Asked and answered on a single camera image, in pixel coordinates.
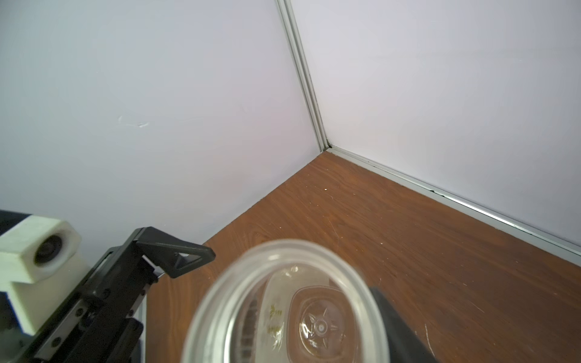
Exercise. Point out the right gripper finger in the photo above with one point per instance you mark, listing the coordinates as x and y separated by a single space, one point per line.
404 345

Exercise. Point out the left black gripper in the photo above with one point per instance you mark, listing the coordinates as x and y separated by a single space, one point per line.
97 321

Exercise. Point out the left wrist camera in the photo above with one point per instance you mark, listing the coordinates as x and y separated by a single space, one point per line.
40 266

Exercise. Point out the green label clear bottle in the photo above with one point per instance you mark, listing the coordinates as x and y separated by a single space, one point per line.
288 301

